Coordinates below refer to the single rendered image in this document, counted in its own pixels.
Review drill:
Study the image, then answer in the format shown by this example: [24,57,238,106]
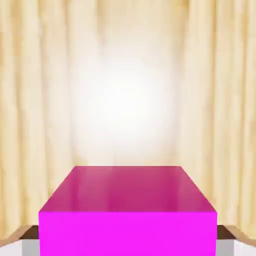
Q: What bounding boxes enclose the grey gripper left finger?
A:
[0,224,40,256]

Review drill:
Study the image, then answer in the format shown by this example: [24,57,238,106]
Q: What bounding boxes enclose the small magenta cube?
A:
[38,165,218,256]

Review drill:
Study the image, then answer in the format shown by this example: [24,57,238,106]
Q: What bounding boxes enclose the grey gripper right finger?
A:
[216,224,256,256]

